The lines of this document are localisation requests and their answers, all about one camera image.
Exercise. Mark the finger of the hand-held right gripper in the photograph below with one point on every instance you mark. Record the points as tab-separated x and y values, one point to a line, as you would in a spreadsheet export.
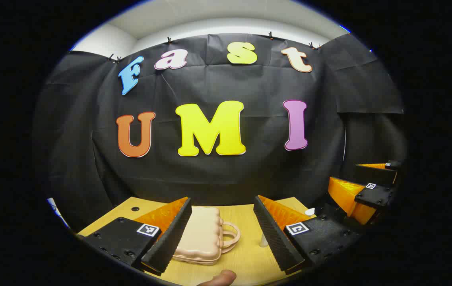
377	195
375	173

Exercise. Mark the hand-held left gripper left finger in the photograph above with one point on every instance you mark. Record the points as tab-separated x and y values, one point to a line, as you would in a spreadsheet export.
172	238

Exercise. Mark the white printed object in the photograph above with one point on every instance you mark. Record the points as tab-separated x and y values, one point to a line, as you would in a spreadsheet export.
55	208

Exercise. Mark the pink suitcase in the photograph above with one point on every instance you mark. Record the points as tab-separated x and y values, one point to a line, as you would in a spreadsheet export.
202	238

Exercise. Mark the white pump bottle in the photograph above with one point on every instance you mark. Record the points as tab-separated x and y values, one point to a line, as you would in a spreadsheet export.
309	211

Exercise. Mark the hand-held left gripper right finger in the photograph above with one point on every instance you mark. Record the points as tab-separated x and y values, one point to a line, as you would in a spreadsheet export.
275	238

